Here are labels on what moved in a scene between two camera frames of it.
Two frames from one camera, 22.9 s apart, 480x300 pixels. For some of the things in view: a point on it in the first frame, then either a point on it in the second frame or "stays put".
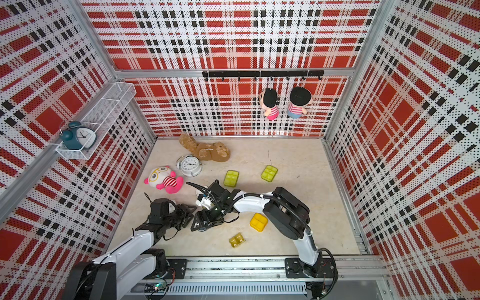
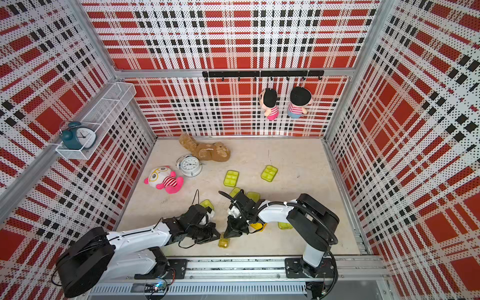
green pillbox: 269,173 stays put
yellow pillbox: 259,222 stays put
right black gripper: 199,215 to 233,231
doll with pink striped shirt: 268,99 stays put
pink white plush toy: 164,178 stays put
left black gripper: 185,212 to 212,229
